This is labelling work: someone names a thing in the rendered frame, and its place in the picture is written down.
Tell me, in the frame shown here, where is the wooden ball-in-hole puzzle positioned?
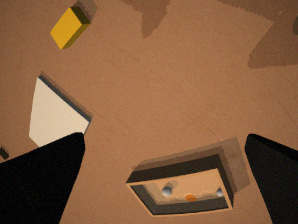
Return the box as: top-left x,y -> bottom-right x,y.
125,154 -> 234,217

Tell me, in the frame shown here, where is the yellow rectangular block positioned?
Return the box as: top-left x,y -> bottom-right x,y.
50,6 -> 91,50

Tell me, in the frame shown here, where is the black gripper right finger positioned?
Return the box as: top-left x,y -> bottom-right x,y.
245,134 -> 298,224

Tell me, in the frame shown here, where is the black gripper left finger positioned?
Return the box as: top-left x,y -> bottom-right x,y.
0,132 -> 85,224

